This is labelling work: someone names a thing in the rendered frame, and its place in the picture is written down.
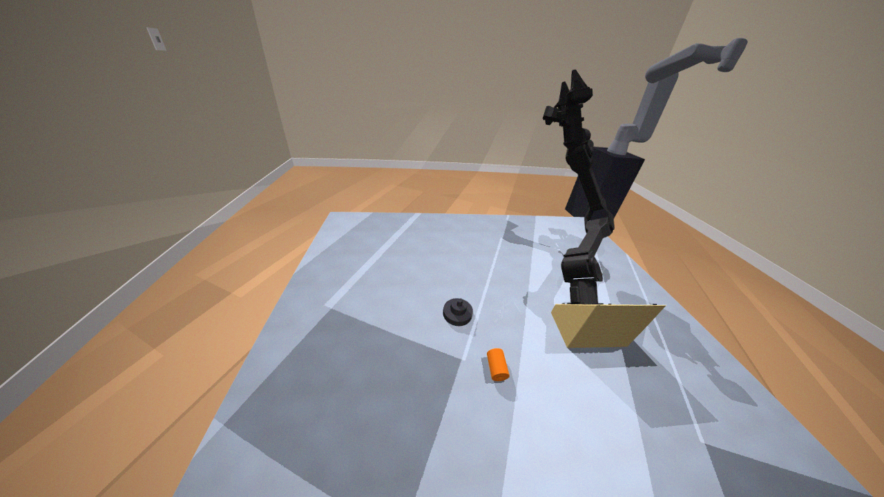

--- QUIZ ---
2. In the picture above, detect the orange tapered knob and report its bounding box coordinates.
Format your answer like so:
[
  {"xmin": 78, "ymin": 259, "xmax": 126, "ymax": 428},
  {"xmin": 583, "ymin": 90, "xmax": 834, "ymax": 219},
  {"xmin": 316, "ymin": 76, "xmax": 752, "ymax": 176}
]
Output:
[{"xmin": 487, "ymin": 349, "xmax": 510, "ymax": 381}]

